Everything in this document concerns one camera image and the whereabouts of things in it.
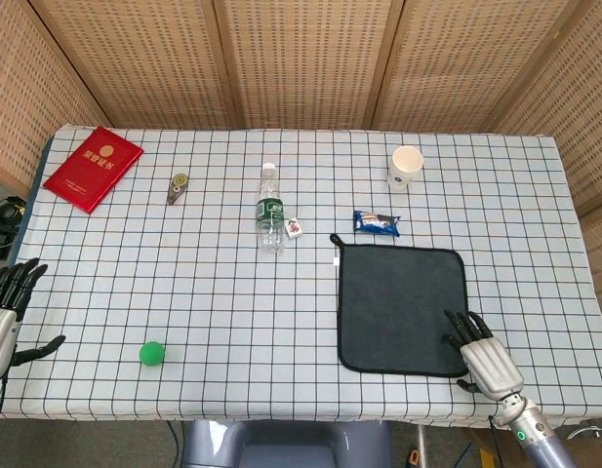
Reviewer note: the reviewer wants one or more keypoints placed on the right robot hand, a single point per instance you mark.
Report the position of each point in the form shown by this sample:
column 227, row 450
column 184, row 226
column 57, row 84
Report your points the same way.
column 491, row 363

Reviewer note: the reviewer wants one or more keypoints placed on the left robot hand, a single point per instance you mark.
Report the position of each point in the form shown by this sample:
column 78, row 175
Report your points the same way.
column 3, row 312

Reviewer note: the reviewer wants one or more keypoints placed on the dark grey cloth pad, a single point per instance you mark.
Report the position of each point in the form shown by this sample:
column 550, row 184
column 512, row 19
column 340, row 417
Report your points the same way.
column 400, row 309

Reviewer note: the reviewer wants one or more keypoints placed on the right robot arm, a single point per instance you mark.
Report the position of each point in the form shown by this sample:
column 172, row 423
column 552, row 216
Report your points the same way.
column 534, row 431

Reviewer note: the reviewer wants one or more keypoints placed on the black equipment on floor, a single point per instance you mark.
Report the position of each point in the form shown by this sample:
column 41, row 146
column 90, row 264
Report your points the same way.
column 3, row 219

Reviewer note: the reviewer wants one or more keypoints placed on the green foam ball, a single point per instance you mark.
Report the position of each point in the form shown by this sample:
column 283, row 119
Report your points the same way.
column 151, row 353

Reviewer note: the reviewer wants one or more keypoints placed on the red certificate booklet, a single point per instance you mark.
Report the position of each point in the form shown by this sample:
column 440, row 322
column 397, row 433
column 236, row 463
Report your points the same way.
column 93, row 168

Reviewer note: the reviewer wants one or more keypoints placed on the blue cookie snack packet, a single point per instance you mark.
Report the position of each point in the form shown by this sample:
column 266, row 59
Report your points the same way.
column 377, row 222

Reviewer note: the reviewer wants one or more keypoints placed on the white paper cup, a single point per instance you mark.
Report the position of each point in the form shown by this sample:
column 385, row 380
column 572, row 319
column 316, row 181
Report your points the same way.
column 405, row 168

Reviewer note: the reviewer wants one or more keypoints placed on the grey plastic chair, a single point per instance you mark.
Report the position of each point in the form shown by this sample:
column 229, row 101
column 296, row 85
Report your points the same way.
column 286, row 446

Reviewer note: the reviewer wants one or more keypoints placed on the checkered white tablecloth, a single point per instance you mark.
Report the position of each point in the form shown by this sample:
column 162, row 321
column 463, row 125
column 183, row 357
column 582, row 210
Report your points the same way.
column 232, row 292

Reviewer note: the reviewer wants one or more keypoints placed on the white mahjong tile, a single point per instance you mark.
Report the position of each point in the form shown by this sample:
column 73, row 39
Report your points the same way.
column 293, row 228

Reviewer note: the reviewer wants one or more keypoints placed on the clear plastic water bottle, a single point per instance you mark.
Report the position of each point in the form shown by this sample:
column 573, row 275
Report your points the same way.
column 269, row 209

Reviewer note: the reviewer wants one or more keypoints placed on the woven folding screen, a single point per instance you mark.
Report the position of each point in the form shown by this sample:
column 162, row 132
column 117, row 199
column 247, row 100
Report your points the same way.
column 300, row 58

